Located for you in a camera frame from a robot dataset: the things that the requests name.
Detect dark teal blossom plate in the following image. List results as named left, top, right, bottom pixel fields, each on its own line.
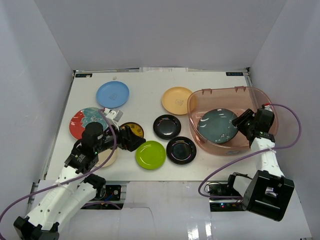
left=197, top=108, right=238, bottom=145

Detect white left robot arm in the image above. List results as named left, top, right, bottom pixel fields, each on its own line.
left=13, top=122, right=146, bottom=240

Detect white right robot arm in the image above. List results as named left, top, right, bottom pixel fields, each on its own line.
left=225, top=106, right=295, bottom=222

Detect pink transparent plastic bin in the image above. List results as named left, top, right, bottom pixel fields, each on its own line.
left=187, top=86, right=271, bottom=156

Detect yellow patterned brown-rim plate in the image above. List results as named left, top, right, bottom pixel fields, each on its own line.
left=120, top=121, right=144, bottom=138

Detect lime green plate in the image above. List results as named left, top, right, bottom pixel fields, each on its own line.
left=135, top=140, right=167, bottom=170

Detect cream plate with flowers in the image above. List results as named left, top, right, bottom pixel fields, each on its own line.
left=95, top=148, right=118, bottom=168

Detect black glossy plate upper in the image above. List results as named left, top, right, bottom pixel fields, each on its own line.
left=153, top=114, right=182, bottom=140

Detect black glossy plate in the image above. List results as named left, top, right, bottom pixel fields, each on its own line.
left=166, top=136, right=197, bottom=166
left=153, top=114, right=182, bottom=140

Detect light blue plastic plate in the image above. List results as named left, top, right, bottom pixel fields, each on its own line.
left=96, top=80, right=130, bottom=109

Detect red teal floral plate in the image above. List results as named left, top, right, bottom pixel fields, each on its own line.
left=69, top=107, right=108, bottom=140

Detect black glossy plate lower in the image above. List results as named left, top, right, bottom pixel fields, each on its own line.
left=166, top=136, right=197, bottom=166

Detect right black corner label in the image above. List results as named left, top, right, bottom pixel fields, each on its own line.
left=226, top=72, right=244, bottom=77

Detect black corner label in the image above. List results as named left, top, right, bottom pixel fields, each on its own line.
left=75, top=73, right=93, bottom=78
left=226, top=72, right=244, bottom=77

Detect orange plastic plate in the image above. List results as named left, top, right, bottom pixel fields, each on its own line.
left=161, top=86, right=193, bottom=115

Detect white papers at back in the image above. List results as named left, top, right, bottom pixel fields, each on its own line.
left=139, top=67, right=189, bottom=73

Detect left black corner label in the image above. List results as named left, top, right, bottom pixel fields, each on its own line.
left=75, top=73, right=93, bottom=78

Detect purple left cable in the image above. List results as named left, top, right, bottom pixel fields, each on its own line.
left=0, top=108, right=118, bottom=240

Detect purple cable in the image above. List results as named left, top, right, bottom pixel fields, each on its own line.
left=0, top=108, right=118, bottom=240
left=197, top=103, right=303, bottom=199

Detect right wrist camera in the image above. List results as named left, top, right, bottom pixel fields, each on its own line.
left=261, top=103, right=273, bottom=112

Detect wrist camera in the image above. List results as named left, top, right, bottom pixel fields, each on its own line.
left=103, top=108, right=123, bottom=123
left=261, top=103, right=273, bottom=112

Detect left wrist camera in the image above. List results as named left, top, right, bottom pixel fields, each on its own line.
left=103, top=108, right=123, bottom=123

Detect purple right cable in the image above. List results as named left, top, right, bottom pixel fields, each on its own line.
left=197, top=103, right=303, bottom=199

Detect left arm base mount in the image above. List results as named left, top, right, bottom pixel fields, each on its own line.
left=81, top=184, right=124, bottom=210

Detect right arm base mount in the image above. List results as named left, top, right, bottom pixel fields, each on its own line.
left=204, top=181, right=245, bottom=212

